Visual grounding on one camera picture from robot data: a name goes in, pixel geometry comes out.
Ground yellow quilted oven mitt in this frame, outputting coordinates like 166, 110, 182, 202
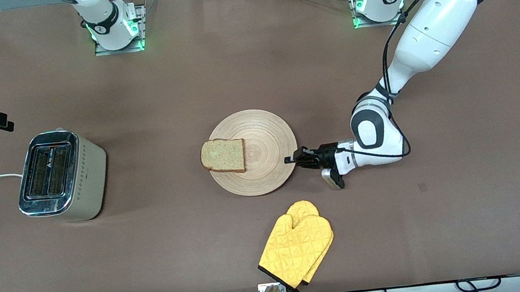
253, 208, 340, 292
286, 197, 340, 287

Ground round light wooden plate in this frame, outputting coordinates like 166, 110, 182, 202
201, 104, 303, 202

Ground beige and chrome toaster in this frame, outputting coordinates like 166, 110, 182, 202
10, 125, 114, 229

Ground brown-crusted bread slice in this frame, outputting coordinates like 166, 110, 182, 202
198, 136, 248, 178

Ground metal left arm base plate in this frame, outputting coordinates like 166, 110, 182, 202
350, 0, 407, 30

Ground black looped floor cable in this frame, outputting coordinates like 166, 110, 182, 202
455, 275, 502, 292

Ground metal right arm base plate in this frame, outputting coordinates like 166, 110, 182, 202
90, 2, 150, 57

